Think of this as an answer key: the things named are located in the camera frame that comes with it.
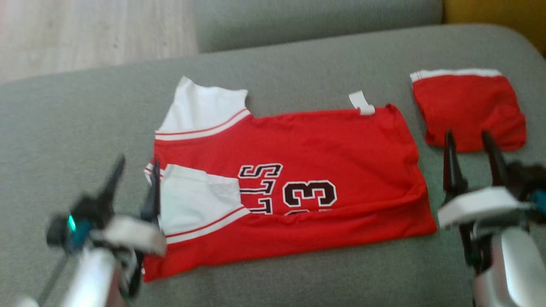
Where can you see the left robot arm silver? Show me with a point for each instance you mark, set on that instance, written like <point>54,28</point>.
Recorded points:
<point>94,281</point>

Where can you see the white tape tag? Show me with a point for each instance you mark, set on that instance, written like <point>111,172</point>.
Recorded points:
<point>26,302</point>

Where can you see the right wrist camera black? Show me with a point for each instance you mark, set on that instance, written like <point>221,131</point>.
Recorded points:
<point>529,179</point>

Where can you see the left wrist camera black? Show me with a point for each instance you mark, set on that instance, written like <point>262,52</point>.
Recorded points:
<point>64,226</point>

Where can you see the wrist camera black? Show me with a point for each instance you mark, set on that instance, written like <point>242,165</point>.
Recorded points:
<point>529,179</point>
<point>64,226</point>

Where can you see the small grey sofa cushion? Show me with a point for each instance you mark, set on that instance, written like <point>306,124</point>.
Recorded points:
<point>320,21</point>

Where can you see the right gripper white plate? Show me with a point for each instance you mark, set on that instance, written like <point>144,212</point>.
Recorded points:
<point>473,204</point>

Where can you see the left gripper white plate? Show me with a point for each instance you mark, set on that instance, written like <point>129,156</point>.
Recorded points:
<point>132,234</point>

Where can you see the red basketball jersey white sleeves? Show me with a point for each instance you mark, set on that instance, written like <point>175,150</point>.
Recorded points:
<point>320,149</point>

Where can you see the red shorts white stripe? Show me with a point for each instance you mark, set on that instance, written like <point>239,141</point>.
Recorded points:
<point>465,111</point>

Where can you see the large grey sofa seat cushion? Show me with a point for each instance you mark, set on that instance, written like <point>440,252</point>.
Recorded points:
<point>298,281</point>

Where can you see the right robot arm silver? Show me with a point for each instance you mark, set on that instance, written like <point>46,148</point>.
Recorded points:
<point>512,268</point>

